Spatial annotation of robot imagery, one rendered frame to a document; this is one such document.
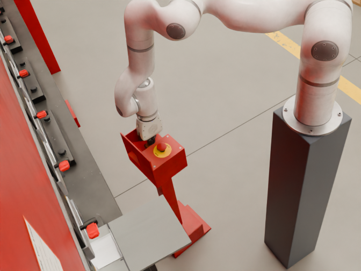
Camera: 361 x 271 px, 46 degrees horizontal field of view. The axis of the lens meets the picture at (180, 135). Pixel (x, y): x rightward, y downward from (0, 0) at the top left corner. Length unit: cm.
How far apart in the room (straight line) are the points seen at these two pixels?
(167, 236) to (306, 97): 58
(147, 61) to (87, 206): 52
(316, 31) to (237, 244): 143
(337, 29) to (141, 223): 74
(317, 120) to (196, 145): 137
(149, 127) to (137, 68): 32
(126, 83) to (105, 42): 214
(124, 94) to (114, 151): 130
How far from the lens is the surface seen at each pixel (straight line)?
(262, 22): 119
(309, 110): 137
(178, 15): 117
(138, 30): 132
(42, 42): 328
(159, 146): 165
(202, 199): 244
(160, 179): 169
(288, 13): 122
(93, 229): 92
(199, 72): 312
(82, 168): 158
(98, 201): 148
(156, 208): 127
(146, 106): 156
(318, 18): 115
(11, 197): 46
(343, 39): 113
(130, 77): 146
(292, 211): 178
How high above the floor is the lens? 208
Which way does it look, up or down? 50 degrees down
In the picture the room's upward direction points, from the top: 11 degrees counter-clockwise
